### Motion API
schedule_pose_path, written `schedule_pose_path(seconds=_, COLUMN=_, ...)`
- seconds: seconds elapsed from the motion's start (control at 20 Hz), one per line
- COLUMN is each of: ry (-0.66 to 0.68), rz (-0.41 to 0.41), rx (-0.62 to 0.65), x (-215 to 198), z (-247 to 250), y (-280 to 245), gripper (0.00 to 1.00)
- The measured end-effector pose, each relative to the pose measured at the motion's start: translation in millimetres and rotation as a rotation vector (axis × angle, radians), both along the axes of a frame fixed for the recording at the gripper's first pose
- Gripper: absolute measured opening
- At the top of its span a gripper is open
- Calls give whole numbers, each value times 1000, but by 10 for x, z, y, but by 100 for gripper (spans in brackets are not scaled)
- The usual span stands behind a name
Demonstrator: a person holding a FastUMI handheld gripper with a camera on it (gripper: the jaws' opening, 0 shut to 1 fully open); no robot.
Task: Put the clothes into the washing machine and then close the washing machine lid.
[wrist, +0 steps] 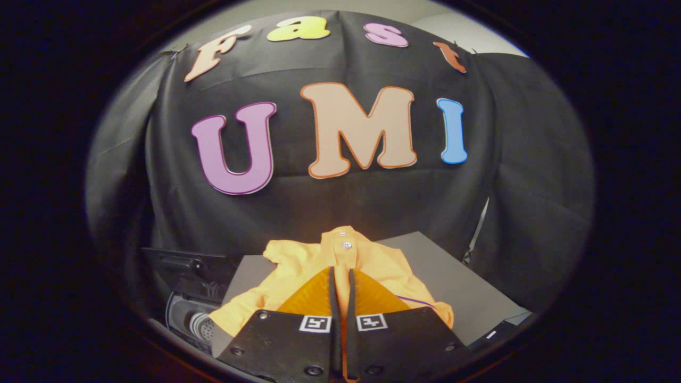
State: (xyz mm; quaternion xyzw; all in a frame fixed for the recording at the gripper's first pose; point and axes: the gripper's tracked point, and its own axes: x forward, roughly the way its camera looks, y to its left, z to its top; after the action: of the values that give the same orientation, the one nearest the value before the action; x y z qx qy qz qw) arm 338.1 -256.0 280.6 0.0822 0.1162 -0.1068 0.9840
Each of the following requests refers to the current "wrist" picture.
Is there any orange shirt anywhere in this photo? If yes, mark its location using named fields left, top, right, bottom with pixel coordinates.
left=209, top=226, right=455, bottom=381

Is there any black backdrop cloth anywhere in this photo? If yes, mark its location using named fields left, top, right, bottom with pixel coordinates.
left=85, top=11, right=595, bottom=320

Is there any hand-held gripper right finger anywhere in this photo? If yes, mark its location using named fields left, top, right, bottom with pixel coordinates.
left=345, top=268, right=469, bottom=381

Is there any white and grey cabinet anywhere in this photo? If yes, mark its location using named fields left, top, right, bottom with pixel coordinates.
left=212, top=231, right=533, bottom=358

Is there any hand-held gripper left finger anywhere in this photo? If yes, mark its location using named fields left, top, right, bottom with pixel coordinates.
left=215, top=266, right=342, bottom=381

